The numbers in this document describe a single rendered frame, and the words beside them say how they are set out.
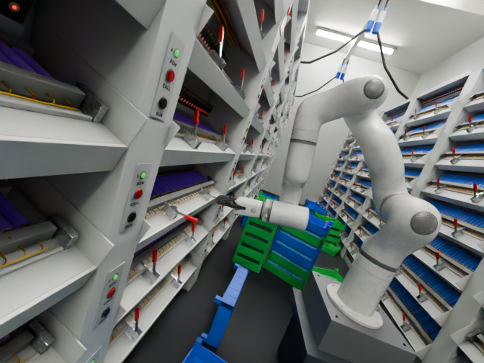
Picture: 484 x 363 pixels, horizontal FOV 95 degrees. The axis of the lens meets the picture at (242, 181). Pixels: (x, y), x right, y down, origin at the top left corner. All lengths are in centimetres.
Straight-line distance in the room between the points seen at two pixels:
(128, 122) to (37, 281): 23
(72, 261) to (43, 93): 23
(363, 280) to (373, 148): 42
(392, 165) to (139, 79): 71
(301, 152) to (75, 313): 67
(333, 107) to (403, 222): 39
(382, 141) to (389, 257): 36
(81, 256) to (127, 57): 30
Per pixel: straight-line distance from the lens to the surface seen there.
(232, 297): 100
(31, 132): 29
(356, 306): 91
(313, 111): 78
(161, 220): 60
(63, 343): 56
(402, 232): 79
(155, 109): 38
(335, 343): 88
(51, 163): 30
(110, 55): 40
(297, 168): 76
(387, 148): 81
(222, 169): 103
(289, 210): 79
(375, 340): 90
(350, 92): 75
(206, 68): 53
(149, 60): 36
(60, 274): 41
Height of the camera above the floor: 79
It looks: 10 degrees down
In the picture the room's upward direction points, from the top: 20 degrees clockwise
